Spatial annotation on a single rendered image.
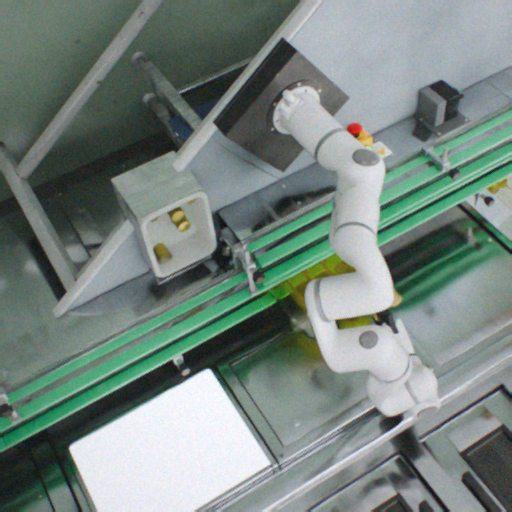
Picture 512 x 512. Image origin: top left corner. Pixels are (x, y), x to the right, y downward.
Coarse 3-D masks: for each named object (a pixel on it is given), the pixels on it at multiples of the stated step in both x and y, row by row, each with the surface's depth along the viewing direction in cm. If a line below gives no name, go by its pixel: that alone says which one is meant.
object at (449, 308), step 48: (432, 240) 220; (480, 240) 218; (432, 288) 209; (480, 288) 207; (240, 336) 204; (432, 336) 199; (480, 336) 198; (144, 384) 197; (480, 384) 188; (48, 432) 191; (384, 432) 179; (432, 432) 183; (480, 432) 182; (0, 480) 184; (48, 480) 181; (288, 480) 174; (336, 480) 175; (384, 480) 176; (432, 480) 173; (480, 480) 174
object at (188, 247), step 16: (192, 208) 184; (208, 208) 176; (144, 224) 168; (160, 224) 182; (192, 224) 188; (208, 224) 180; (144, 240) 172; (160, 240) 185; (176, 240) 189; (192, 240) 189; (208, 240) 187; (176, 256) 187; (192, 256) 187; (160, 272) 183
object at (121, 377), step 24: (504, 168) 218; (456, 192) 214; (408, 216) 210; (432, 216) 209; (384, 240) 205; (240, 312) 194; (192, 336) 190; (144, 360) 187; (168, 360) 187; (96, 384) 184; (120, 384) 183; (48, 408) 181; (72, 408) 180; (24, 432) 177
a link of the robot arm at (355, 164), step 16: (320, 144) 161; (336, 144) 159; (352, 144) 158; (320, 160) 162; (336, 160) 157; (352, 160) 154; (368, 160) 153; (352, 176) 154; (368, 176) 153; (384, 176) 157; (336, 192) 161
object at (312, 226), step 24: (504, 120) 207; (456, 144) 202; (480, 144) 201; (408, 168) 198; (432, 168) 197; (384, 192) 193; (312, 216) 190; (264, 240) 186; (288, 240) 186; (312, 240) 185; (264, 264) 182
